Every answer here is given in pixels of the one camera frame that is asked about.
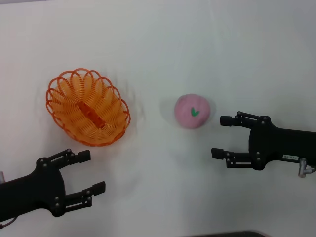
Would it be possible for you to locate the silver right wrist cable plug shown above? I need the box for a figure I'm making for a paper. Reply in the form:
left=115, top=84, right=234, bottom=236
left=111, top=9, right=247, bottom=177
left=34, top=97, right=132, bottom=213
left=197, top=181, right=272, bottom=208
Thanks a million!
left=297, top=158, right=316, bottom=178

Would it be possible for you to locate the orange plastic woven basket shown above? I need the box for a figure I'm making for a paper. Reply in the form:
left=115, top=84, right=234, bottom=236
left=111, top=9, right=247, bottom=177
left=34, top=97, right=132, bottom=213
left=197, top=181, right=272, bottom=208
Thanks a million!
left=45, top=68, right=131, bottom=148

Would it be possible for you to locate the dark robot chest edge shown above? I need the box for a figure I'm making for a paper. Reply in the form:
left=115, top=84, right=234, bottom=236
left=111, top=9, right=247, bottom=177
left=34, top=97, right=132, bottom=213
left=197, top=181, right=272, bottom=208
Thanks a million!
left=190, top=230, right=269, bottom=237

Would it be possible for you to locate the thin dark red cable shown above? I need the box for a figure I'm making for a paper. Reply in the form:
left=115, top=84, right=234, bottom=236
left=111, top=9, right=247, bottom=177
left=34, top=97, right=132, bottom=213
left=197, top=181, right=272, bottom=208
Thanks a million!
left=0, top=216, right=18, bottom=229

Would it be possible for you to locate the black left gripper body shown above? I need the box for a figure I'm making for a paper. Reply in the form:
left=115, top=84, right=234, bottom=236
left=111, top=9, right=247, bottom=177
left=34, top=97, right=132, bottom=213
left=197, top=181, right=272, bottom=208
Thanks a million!
left=0, top=157, right=67, bottom=223

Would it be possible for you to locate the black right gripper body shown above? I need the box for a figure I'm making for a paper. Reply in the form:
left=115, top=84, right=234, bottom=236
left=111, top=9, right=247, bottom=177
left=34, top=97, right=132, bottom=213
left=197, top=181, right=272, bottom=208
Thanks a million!
left=248, top=115, right=316, bottom=171

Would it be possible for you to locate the pink peach with green leaf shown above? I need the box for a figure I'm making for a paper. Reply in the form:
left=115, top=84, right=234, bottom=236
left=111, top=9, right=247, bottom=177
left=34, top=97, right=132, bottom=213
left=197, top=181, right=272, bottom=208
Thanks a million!
left=173, top=93, right=212, bottom=129

